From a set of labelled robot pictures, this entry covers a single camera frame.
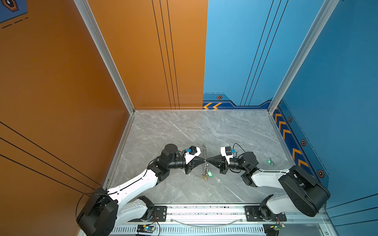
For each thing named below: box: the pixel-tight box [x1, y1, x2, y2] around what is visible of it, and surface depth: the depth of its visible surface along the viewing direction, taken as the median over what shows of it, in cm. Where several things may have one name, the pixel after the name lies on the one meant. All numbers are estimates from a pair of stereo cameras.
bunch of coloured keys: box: [201, 167, 214, 181], surface depth 74 cm
